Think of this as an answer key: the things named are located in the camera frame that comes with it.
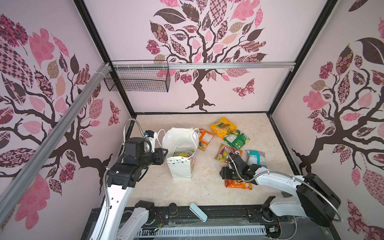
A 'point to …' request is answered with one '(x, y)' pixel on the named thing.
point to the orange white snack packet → (204, 138)
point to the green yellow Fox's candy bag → (184, 153)
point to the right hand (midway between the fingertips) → (222, 172)
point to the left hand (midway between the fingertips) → (164, 153)
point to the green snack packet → (237, 139)
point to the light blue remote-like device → (198, 212)
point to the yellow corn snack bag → (223, 127)
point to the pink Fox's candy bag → (223, 152)
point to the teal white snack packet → (256, 157)
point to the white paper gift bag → (179, 146)
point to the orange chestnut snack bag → (230, 183)
